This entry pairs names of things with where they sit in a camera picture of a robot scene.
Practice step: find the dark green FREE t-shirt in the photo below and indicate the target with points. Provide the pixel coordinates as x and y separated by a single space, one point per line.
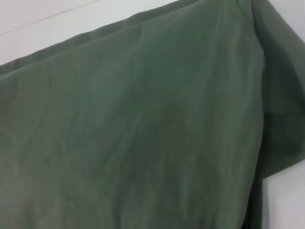
143 119

